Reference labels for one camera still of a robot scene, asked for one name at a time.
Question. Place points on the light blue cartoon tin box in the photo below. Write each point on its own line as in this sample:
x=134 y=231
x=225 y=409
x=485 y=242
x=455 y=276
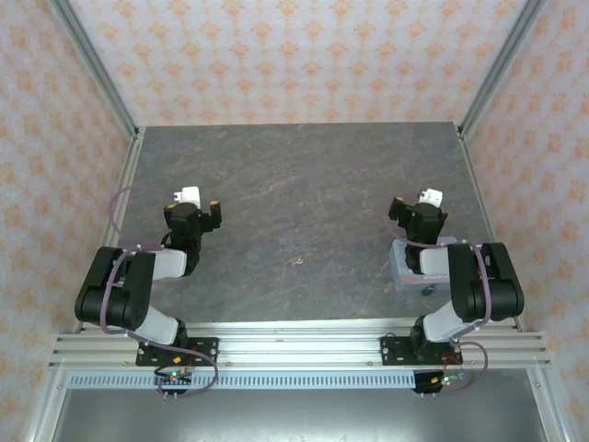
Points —
x=400 y=262

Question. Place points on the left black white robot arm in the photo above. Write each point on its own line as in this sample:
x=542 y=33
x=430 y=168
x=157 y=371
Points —
x=115 y=285

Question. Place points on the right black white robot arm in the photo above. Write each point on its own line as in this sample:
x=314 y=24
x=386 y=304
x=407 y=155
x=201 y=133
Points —
x=501 y=285

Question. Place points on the small circuit board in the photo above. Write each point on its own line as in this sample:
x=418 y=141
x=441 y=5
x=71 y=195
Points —
x=174 y=378
x=448 y=380

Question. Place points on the grey metal panel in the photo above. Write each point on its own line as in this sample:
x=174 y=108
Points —
x=299 y=419

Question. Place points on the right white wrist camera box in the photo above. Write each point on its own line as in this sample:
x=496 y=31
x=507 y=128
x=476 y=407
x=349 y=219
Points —
x=432 y=197

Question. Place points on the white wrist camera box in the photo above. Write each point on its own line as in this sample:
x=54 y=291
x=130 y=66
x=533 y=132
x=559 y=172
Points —
x=191 y=195
x=432 y=197

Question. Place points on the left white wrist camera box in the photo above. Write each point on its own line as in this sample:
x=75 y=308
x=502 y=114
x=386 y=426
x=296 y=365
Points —
x=191 y=195

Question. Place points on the aluminium side rail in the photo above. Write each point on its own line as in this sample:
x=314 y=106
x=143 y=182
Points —
x=478 y=184
x=130 y=161

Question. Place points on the aluminium corner post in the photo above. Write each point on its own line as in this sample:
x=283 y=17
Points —
x=101 y=73
x=497 y=73

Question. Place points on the wide aluminium base rail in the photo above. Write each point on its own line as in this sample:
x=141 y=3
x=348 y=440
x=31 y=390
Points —
x=299 y=350

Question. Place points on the aluminium lower frame bar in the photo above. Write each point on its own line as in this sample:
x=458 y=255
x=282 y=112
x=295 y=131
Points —
x=550 y=410
x=43 y=410

